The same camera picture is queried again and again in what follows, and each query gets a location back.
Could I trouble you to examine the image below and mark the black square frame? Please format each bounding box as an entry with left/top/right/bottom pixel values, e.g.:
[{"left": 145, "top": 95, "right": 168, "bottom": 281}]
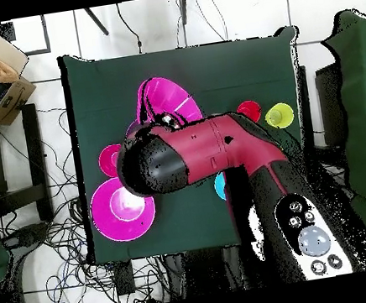
[{"left": 0, "top": 13, "right": 53, "bottom": 60}]

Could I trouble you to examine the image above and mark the dark green tablecloth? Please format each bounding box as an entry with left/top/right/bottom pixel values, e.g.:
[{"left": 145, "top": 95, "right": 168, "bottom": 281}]
[{"left": 57, "top": 19, "right": 330, "bottom": 268}]

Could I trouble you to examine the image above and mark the yellow cup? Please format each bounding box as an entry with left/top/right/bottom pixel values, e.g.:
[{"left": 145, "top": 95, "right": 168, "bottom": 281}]
[{"left": 263, "top": 101, "right": 296, "bottom": 132}]

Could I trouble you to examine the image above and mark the crimson bowl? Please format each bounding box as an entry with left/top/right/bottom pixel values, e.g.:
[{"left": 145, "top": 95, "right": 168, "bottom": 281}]
[{"left": 96, "top": 142, "right": 127, "bottom": 180}]

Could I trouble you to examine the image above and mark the tangle of black cables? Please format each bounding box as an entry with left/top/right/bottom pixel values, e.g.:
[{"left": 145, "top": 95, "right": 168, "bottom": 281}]
[{"left": 0, "top": 92, "right": 172, "bottom": 303}]

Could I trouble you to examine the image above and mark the black rounded floor base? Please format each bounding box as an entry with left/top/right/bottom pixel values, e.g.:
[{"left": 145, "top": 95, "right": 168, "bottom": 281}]
[{"left": 8, "top": 221, "right": 53, "bottom": 249}]

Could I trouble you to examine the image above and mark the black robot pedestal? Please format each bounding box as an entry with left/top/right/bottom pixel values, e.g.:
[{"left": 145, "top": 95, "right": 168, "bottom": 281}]
[{"left": 164, "top": 243, "right": 248, "bottom": 301}]

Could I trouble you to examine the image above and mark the black tripod leg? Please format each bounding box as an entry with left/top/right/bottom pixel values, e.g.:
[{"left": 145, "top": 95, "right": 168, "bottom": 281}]
[
  {"left": 83, "top": 4, "right": 111, "bottom": 39},
  {"left": 177, "top": 0, "right": 192, "bottom": 26}
]

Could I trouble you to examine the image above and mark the red cup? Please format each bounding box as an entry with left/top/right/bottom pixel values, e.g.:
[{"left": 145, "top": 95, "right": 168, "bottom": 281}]
[{"left": 235, "top": 97, "right": 264, "bottom": 126}]

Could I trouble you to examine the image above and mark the small blue bowl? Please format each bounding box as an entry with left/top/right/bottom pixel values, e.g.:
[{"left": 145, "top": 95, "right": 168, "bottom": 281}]
[{"left": 212, "top": 170, "right": 229, "bottom": 202}]

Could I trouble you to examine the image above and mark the black cable with plug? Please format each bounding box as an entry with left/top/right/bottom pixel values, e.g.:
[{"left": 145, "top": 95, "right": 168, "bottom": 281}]
[{"left": 114, "top": 0, "right": 144, "bottom": 57}]

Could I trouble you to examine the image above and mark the purple bowl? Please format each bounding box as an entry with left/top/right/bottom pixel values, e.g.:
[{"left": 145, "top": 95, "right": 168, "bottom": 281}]
[{"left": 123, "top": 119, "right": 146, "bottom": 139}]

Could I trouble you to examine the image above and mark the black stool frame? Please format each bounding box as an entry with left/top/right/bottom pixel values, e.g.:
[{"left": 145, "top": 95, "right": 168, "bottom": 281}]
[{"left": 0, "top": 102, "right": 56, "bottom": 231}]

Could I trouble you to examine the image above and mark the large pink bowl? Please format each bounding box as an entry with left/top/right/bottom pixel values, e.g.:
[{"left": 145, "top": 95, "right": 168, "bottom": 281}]
[
  {"left": 86, "top": 171, "right": 161, "bottom": 247},
  {"left": 130, "top": 71, "right": 206, "bottom": 135}
]

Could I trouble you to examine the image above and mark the black floor box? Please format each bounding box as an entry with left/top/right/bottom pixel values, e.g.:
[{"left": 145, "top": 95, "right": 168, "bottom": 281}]
[{"left": 112, "top": 259, "right": 138, "bottom": 297}]

